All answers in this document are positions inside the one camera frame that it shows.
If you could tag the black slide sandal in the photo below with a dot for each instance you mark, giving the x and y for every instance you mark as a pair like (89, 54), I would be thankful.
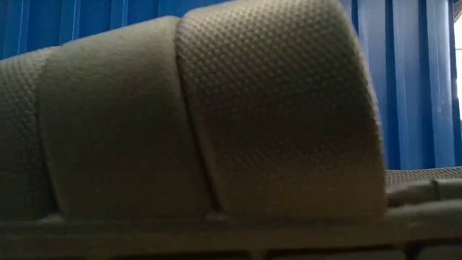
(270, 108)

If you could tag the blue plastic bin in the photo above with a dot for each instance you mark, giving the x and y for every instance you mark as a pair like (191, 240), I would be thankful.
(408, 90)

